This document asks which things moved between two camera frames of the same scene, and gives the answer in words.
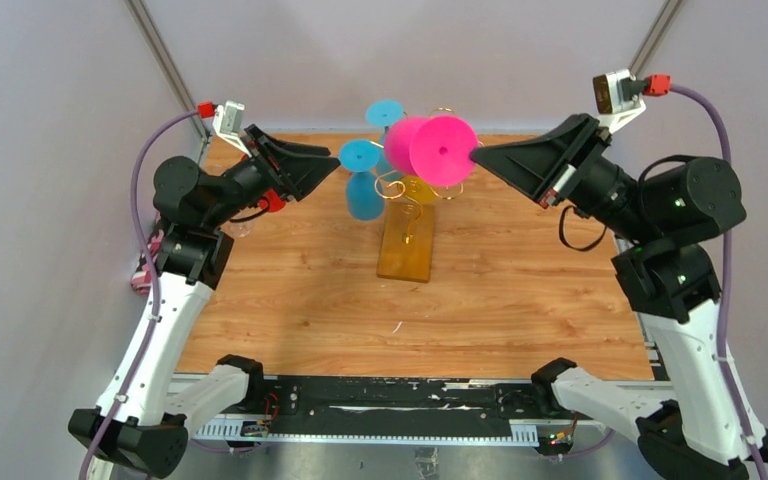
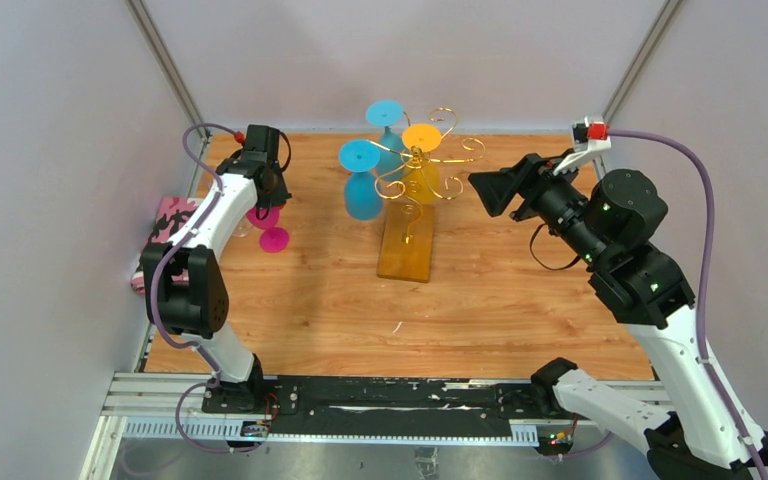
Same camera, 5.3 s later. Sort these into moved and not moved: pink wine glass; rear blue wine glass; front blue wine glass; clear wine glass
Moved: pink wine glass
Not moved: clear wine glass; front blue wine glass; rear blue wine glass
